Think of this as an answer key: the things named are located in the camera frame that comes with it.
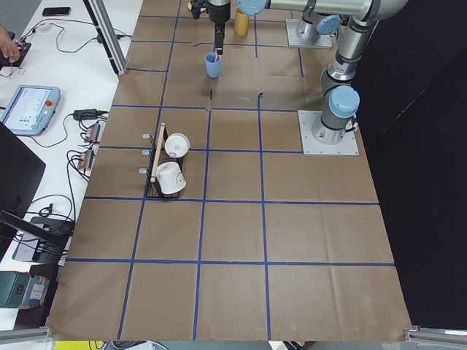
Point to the orange adapter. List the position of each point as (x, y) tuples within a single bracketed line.
[(86, 161), (92, 133)]

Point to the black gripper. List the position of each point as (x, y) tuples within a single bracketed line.
[(218, 14)]

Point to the light blue plastic cup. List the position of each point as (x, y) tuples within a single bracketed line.
[(213, 68)]

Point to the orange adapter upper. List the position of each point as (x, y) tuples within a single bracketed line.
[(92, 133)]

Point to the black smartphone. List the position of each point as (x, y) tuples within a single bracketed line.
[(56, 11)]

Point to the green device box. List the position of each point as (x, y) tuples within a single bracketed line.
[(22, 290)]

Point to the white cup upper rack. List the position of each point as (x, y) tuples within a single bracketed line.
[(177, 145)]

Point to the white cup rack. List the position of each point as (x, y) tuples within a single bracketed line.
[(170, 178), (177, 145)]

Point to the aluminium frame post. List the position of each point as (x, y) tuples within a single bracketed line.
[(102, 23)]

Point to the black power brick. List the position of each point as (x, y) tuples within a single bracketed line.
[(85, 114)]

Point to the teach pendant tablet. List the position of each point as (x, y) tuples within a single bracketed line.
[(31, 109)]

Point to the tan cylindrical chopstick holder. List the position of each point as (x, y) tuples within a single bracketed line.
[(241, 23)]

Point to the black wire cup rack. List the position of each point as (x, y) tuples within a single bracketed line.
[(157, 156)]

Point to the silver aluminium base plate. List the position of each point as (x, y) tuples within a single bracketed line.
[(324, 42)]

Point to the black monitor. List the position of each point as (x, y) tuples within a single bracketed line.
[(21, 173)]

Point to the white cup lower rack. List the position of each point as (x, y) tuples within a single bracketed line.
[(170, 178)]

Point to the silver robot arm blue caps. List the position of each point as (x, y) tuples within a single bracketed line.
[(342, 101)]

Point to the grey docking hub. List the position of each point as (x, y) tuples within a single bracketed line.
[(26, 250)]

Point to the person hand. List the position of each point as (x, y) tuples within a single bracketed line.
[(8, 48)]

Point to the orange adapter lower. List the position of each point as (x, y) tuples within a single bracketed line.
[(86, 161)]

